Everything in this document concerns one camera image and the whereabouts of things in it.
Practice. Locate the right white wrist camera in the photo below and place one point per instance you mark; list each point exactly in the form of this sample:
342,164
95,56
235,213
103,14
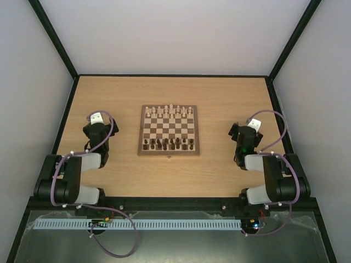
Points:
254,123

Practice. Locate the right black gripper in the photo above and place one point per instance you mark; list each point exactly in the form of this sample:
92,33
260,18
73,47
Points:
233,130

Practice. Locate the grey slotted cable duct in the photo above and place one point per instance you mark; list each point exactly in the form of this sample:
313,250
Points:
139,224

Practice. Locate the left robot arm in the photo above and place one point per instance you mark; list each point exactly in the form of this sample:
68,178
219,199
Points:
59,180

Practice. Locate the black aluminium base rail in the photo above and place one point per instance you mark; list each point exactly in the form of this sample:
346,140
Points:
232,206

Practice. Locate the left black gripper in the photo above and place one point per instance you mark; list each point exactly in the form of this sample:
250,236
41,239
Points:
116,129

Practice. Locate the wooden chess board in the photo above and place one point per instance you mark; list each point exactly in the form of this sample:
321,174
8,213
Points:
163,125

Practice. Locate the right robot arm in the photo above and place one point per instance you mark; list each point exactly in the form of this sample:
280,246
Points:
285,181

